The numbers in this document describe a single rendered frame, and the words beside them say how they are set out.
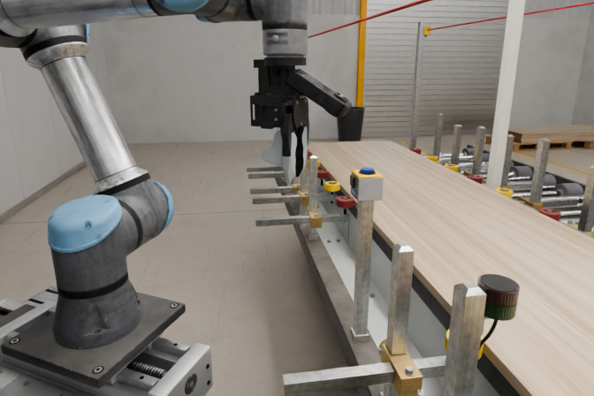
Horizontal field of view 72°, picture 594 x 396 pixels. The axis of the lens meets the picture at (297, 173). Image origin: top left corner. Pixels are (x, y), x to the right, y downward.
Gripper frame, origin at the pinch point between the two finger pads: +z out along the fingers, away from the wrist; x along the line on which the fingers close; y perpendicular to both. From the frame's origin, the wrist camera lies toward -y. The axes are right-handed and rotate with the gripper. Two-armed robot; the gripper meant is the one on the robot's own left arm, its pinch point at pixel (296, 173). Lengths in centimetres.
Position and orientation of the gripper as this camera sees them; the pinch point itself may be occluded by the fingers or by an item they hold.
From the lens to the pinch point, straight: 73.6
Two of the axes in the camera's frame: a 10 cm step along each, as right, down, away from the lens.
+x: -3.6, 2.4, -9.0
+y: -9.3, -0.9, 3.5
